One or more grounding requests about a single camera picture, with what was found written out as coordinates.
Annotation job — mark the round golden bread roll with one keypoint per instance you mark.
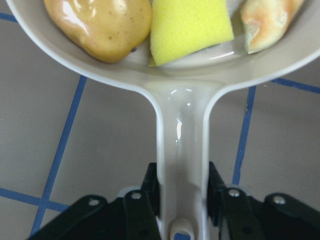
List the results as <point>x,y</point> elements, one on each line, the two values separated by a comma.
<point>107,30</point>

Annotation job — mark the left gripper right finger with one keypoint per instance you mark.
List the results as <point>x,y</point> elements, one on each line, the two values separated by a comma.
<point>239,216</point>

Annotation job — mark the beige plastic dustpan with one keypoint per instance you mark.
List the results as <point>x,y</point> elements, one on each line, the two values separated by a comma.
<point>182,93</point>

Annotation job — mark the twisted bread croissant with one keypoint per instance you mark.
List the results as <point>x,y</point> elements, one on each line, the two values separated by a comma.
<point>266,21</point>

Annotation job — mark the yellow sponge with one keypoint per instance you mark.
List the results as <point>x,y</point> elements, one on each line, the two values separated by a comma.
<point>182,27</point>

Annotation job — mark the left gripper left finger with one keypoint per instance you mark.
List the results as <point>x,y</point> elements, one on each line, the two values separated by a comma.
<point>129,217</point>

